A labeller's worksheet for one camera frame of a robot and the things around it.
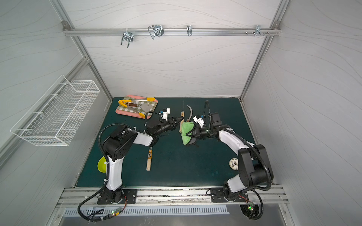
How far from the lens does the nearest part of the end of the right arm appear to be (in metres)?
0.67

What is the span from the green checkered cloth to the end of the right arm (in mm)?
502

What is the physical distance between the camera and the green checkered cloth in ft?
3.72
